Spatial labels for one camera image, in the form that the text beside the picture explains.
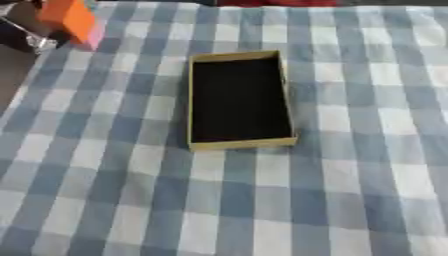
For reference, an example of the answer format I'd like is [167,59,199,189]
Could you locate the red object beyond table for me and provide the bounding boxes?
[215,0,342,8]

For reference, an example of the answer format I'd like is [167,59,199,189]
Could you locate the orange and pink block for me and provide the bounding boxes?
[35,0,107,52]

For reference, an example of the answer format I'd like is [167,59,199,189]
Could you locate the tan cardboard box black inside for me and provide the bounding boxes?
[185,49,300,152]

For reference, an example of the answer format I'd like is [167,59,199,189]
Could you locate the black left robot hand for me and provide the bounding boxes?
[0,0,74,55]

